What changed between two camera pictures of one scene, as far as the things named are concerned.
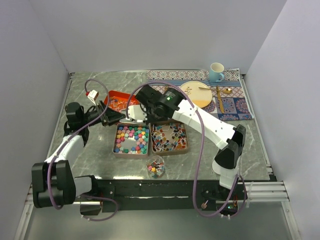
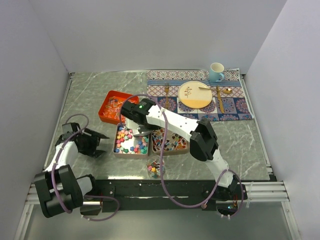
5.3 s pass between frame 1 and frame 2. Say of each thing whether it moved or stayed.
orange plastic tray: stayed
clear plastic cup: stayed
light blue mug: stayed
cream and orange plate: stayed
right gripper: moved
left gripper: moved
